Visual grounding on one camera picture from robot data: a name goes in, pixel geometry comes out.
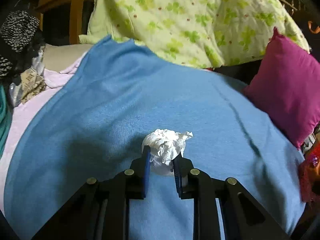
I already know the green clover pattern quilt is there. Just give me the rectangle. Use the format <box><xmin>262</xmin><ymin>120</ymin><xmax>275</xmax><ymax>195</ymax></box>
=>
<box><xmin>79</xmin><ymin>0</ymin><xmax>309</xmax><ymax>68</ymax></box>

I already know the beige patterned cloth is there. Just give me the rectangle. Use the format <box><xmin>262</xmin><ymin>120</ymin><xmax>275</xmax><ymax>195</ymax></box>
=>
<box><xmin>9</xmin><ymin>68</ymin><xmax>46</xmax><ymax>107</ymax></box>

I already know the white tissue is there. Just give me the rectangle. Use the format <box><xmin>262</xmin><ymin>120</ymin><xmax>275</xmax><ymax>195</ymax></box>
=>
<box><xmin>142</xmin><ymin>129</ymin><xmax>193</xmax><ymax>176</ymax></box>

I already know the pink bed sheet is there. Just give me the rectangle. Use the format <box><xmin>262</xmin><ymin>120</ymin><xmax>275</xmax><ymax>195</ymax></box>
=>
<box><xmin>1</xmin><ymin>53</ymin><xmax>86</xmax><ymax>213</ymax></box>

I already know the magenta pillow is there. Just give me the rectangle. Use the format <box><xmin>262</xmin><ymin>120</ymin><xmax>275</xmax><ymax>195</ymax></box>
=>
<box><xmin>244</xmin><ymin>28</ymin><xmax>319</xmax><ymax>147</ymax></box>

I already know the red plastic mesh basket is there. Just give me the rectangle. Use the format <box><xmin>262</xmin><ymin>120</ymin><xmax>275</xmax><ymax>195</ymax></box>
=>
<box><xmin>298</xmin><ymin>144</ymin><xmax>319</xmax><ymax>202</ymax></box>

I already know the navy blue bag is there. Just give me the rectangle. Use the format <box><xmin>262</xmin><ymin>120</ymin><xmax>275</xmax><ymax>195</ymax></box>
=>
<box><xmin>292</xmin><ymin>10</ymin><xmax>320</xmax><ymax>61</ymax></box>

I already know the blue blanket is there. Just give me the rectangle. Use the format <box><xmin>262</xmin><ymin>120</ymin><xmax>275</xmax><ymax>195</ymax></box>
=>
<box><xmin>4</xmin><ymin>37</ymin><xmax>305</xmax><ymax>239</ymax></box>

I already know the teal jacket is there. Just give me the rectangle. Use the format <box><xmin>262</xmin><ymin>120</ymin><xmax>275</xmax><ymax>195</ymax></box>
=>
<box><xmin>0</xmin><ymin>85</ymin><xmax>12</xmax><ymax>157</ymax></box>

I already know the black white knit garment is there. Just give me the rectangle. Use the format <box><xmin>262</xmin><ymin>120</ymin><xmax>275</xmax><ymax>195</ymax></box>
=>
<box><xmin>1</xmin><ymin>10</ymin><xmax>42</xmax><ymax>81</ymax></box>

